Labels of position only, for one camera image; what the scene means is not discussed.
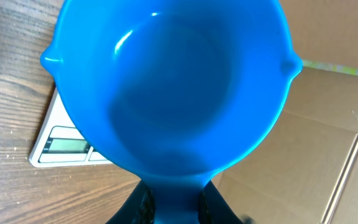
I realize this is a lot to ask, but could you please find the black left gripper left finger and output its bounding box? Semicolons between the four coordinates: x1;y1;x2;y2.
106;181;155;224

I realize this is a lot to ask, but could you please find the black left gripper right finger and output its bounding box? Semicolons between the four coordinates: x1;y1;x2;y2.
198;181;254;224

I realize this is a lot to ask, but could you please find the blue plastic measuring scoop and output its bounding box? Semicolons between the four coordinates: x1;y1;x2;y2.
40;0;302;223

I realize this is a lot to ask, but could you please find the white digital kitchen scale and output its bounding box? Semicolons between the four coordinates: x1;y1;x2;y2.
29;90;111;168

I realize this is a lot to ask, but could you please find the brown cardboard panel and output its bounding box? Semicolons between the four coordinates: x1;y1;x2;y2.
218;0;358;223

